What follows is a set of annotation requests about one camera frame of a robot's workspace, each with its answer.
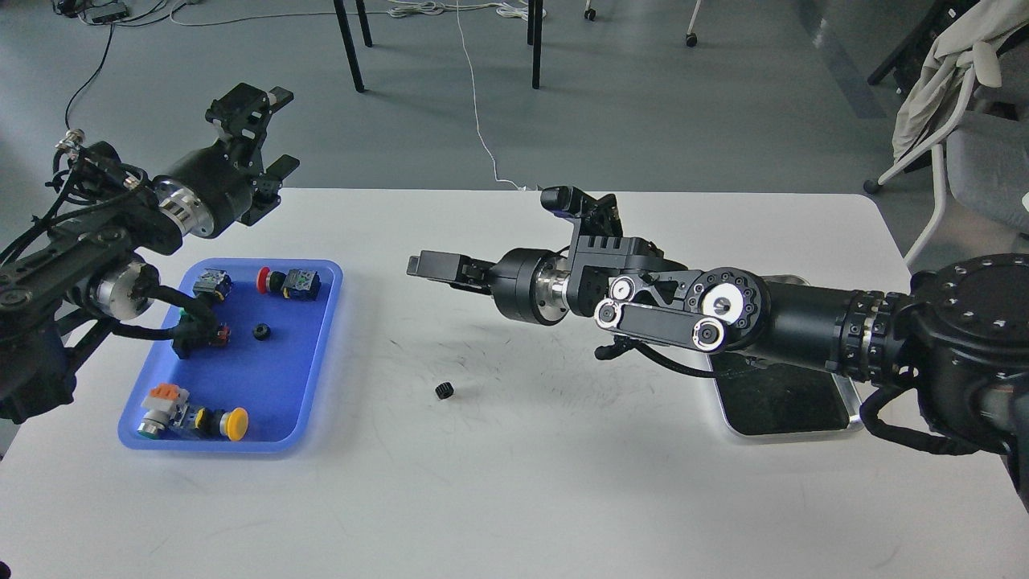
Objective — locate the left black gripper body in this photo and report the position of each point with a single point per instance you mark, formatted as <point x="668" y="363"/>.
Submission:
<point x="209" y="189"/>

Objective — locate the yellow push button switch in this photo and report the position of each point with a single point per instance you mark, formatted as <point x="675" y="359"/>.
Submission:
<point x="211" y="424"/>

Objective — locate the black table legs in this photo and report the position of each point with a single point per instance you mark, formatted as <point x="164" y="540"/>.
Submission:
<point x="532" y="12"/>

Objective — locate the grey switch orange top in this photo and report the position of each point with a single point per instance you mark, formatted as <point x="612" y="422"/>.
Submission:
<point x="162" y="405"/>

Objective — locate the small grey contact block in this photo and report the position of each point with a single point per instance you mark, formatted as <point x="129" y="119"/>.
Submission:
<point x="212" y="285"/>

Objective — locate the blue plastic tray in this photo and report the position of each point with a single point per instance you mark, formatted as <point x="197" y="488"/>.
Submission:
<point x="274" y="380"/>

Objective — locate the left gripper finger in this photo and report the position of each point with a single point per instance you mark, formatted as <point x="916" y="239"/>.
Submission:
<point x="242" y="116"/>
<point x="266" y="189"/>

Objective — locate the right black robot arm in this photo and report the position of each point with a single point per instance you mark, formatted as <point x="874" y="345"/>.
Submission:
<point x="947" y="360"/>

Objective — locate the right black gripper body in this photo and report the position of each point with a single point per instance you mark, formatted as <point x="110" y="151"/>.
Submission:
<point x="512" y="283"/>

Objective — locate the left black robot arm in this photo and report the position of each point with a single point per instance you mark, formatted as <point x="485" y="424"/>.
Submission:
<point x="76" y="277"/>

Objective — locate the green push button switch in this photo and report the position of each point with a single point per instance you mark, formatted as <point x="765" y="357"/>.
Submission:
<point x="191" y="335"/>

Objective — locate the stainless steel tray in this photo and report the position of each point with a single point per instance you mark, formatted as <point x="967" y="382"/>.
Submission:
<point x="778" y="389"/>

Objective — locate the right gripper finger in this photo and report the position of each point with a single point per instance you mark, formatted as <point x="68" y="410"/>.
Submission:
<point x="451" y="268"/>

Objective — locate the chair with beige jacket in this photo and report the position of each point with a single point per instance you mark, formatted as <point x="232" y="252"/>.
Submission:
<point x="976" y="158"/>

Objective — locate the red emergency stop button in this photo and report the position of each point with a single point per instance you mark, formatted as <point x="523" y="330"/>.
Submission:
<point x="296" y="284"/>

